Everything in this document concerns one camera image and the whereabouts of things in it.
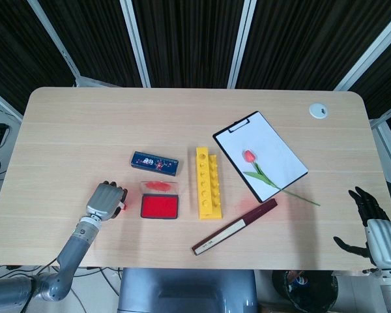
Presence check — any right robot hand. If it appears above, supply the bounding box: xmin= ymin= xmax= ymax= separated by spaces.
xmin=333 ymin=186 xmax=391 ymax=274

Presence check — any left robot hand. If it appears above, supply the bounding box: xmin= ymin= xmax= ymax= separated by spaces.
xmin=85 ymin=181 xmax=129 ymax=221

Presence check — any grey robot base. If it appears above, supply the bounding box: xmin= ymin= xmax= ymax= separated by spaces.
xmin=117 ymin=267 xmax=259 ymax=313

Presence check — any red ink pad case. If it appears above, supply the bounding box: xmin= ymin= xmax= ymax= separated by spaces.
xmin=139 ymin=180 xmax=181 ymax=220

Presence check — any blue patterned box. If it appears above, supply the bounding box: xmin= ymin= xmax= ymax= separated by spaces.
xmin=130 ymin=151 xmax=179 ymax=177

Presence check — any black trash bin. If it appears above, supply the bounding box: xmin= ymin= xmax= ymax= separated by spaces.
xmin=271 ymin=269 xmax=340 ymax=313

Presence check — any yellow building block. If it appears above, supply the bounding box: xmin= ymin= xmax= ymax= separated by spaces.
xmin=194 ymin=147 xmax=224 ymax=220

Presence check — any artificial red tulip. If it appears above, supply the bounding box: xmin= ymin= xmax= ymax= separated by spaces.
xmin=242 ymin=149 xmax=321 ymax=207

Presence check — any dark red folded fan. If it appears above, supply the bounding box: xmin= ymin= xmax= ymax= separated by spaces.
xmin=191 ymin=198 xmax=278 ymax=256

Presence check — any black clipboard with white paper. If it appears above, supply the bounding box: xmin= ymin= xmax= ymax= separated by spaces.
xmin=212 ymin=111 xmax=309 ymax=203

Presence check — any white cable grommet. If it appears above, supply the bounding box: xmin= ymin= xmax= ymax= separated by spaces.
xmin=308 ymin=102 xmax=329 ymax=119

